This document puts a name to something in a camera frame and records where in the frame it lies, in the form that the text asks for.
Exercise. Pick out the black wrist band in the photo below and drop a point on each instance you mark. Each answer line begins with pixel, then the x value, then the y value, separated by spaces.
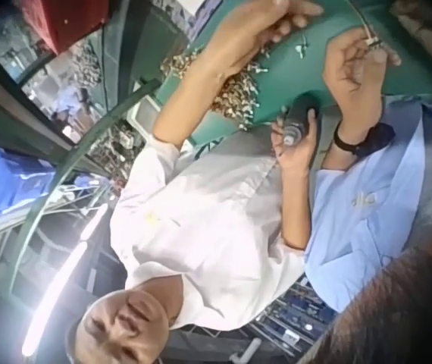
pixel 346 146

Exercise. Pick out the cluttered parts shelf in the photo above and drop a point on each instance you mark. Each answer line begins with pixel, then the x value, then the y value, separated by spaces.
pixel 113 151

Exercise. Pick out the blue cloth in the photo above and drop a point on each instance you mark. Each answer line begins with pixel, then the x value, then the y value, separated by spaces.
pixel 7 178

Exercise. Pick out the small white connector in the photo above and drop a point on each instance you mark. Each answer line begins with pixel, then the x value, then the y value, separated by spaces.
pixel 298 52
pixel 304 41

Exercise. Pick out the green table mat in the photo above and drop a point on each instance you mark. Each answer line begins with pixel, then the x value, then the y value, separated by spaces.
pixel 295 77

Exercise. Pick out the rack of blue bins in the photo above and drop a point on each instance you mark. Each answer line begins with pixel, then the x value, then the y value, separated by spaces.
pixel 295 311

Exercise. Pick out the white tray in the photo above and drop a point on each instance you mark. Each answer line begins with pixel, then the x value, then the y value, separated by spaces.
pixel 144 112

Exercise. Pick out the black cylindrical tool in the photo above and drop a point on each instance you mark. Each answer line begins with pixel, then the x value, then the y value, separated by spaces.
pixel 301 113

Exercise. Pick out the white light tube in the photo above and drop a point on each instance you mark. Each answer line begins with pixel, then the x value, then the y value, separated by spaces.
pixel 60 273

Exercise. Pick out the person's left fingers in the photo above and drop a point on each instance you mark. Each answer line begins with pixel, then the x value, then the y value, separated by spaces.
pixel 360 47

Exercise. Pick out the person's left hand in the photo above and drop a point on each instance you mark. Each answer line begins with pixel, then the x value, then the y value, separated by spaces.
pixel 352 76

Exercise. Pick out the pile of small metal connectors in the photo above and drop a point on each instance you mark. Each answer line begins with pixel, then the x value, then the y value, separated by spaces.
pixel 235 95

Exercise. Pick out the red box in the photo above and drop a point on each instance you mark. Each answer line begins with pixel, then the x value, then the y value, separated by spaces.
pixel 57 22

